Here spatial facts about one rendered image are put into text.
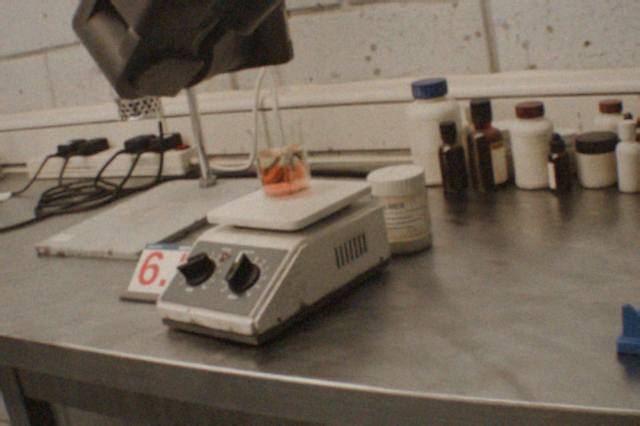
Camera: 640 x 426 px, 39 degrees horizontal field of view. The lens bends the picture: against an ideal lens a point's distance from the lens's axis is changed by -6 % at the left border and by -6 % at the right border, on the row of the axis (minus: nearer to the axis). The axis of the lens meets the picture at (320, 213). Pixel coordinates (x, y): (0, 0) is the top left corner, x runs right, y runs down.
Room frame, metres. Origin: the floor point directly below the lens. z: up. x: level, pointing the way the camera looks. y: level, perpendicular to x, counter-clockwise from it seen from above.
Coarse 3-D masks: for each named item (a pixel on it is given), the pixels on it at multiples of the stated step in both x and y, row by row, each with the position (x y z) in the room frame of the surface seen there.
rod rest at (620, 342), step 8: (624, 304) 0.61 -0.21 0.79; (624, 312) 0.60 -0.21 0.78; (632, 312) 0.60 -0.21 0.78; (624, 320) 0.60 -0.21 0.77; (632, 320) 0.60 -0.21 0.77; (624, 328) 0.60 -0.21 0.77; (632, 328) 0.60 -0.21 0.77; (624, 336) 0.60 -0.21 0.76; (632, 336) 0.60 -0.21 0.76; (616, 344) 0.60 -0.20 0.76; (624, 344) 0.60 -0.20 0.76; (632, 344) 0.59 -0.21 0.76; (624, 352) 0.60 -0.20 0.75; (632, 352) 0.59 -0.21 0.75
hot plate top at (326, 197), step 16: (256, 192) 0.92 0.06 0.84; (320, 192) 0.87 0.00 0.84; (336, 192) 0.86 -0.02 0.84; (352, 192) 0.85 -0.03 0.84; (368, 192) 0.87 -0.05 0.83; (224, 208) 0.88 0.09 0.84; (240, 208) 0.86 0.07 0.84; (256, 208) 0.85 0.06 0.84; (272, 208) 0.85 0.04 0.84; (288, 208) 0.84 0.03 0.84; (304, 208) 0.83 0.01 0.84; (320, 208) 0.82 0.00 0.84; (336, 208) 0.83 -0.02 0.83; (224, 224) 0.85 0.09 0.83; (240, 224) 0.83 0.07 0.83; (256, 224) 0.82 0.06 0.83; (272, 224) 0.81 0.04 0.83; (288, 224) 0.80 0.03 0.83; (304, 224) 0.80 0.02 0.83
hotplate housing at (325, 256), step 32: (320, 224) 0.83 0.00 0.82; (352, 224) 0.84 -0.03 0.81; (384, 224) 0.87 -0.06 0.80; (288, 256) 0.78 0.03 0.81; (320, 256) 0.80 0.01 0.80; (352, 256) 0.83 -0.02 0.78; (384, 256) 0.87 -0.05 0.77; (288, 288) 0.76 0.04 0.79; (320, 288) 0.79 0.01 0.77; (192, 320) 0.78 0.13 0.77; (224, 320) 0.75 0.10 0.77; (256, 320) 0.73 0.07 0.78; (288, 320) 0.76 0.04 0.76
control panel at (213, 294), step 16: (192, 256) 0.84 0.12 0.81; (256, 256) 0.80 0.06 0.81; (272, 256) 0.78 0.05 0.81; (224, 272) 0.80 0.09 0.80; (272, 272) 0.77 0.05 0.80; (176, 288) 0.81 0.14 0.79; (192, 288) 0.80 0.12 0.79; (208, 288) 0.79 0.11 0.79; (224, 288) 0.78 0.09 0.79; (256, 288) 0.76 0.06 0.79; (192, 304) 0.78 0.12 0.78; (208, 304) 0.77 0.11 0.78; (224, 304) 0.76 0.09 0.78; (240, 304) 0.75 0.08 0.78; (256, 304) 0.74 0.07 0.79
